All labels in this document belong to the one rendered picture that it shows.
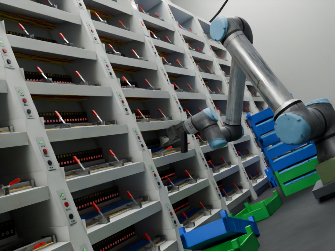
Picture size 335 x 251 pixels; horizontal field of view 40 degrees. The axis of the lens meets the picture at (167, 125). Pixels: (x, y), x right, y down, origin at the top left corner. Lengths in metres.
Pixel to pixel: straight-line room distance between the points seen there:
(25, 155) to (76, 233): 0.32
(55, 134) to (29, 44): 0.40
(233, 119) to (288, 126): 0.51
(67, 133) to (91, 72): 0.58
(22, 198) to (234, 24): 1.31
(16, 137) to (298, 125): 1.14
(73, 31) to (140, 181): 0.82
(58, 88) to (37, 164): 0.41
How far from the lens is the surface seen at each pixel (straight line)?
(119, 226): 1.83
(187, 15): 4.26
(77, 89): 2.00
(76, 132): 1.84
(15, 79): 1.71
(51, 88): 1.86
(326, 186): 2.11
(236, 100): 2.45
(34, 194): 1.53
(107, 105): 2.25
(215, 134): 2.40
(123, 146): 2.21
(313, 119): 2.07
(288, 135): 2.05
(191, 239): 1.73
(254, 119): 2.88
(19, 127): 1.64
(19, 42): 1.87
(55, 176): 1.63
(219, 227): 1.68
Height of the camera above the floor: 0.30
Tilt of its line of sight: 8 degrees up
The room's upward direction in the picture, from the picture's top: 24 degrees counter-clockwise
